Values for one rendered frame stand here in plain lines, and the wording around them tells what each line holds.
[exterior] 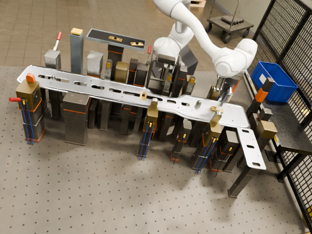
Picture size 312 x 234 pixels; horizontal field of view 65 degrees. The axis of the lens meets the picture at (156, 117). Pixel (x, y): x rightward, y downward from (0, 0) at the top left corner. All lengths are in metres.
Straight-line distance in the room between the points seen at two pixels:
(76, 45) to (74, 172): 0.82
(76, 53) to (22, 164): 0.78
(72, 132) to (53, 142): 0.15
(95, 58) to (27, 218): 0.92
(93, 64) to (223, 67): 0.78
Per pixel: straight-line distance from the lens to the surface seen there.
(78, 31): 1.75
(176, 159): 1.58
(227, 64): 1.19
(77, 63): 1.83
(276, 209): 1.70
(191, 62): 2.14
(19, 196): 1.42
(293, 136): 1.66
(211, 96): 1.67
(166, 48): 2.03
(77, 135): 1.52
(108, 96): 1.44
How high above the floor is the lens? 1.90
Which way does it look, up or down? 41 degrees down
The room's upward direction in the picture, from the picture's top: 16 degrees clockwise
